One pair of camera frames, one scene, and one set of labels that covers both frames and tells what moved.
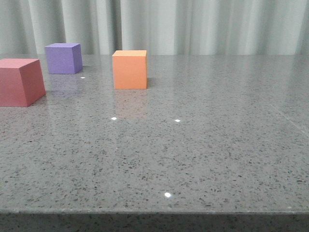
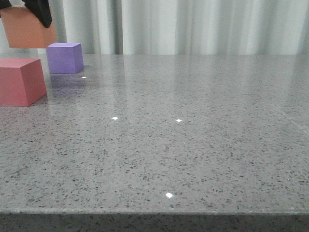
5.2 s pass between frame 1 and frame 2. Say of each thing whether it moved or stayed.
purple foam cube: stayed
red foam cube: stayed
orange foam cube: moved
